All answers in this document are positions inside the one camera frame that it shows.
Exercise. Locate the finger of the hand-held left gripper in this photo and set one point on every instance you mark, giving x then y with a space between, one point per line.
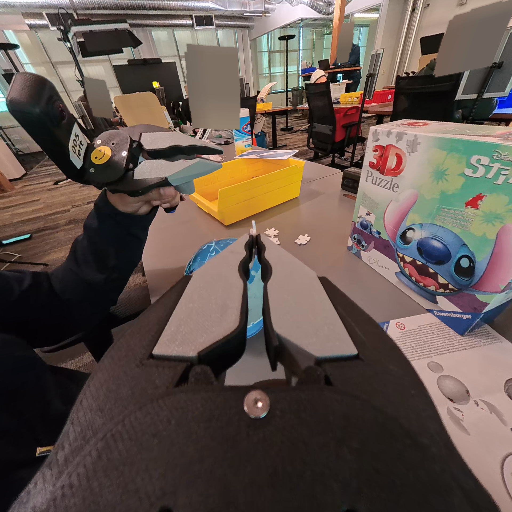
172 142
160 170

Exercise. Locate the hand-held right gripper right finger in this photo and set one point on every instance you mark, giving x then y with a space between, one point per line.
308 316

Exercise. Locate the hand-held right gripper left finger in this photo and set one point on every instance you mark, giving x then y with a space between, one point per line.
204 316

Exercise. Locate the blue puzzle ball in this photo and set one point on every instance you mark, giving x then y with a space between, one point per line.
208 256

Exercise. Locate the person's left forearm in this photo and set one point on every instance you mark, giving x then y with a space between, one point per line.
100 260

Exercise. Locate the cartoon puzzle box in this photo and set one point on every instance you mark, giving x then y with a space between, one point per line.
432 208

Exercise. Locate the person's left hand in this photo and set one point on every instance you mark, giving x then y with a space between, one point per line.
136 204

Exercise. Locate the beige chair back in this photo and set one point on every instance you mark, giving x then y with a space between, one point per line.
140 110

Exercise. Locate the white wipes canister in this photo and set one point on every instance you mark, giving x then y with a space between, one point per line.
243 132

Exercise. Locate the yellow plastic bin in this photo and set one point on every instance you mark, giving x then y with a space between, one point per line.
248 188

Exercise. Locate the black studio light panel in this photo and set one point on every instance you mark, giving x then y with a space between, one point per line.
106 40

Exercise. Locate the white blue paper sheet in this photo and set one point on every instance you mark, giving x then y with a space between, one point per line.
268 154

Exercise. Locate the black floor lamp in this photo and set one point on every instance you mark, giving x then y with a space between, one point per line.
287 80

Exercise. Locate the small black device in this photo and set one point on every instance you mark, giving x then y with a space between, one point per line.
351 180

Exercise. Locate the folded instruction leaflet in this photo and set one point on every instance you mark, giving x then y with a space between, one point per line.
452 360

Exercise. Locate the black office chair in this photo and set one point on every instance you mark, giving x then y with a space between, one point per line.
324 116
424 98

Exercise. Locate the person's dark clothing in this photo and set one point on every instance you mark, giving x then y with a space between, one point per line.
32 400

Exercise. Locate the red plastic bin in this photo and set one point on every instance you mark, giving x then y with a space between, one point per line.
378 96

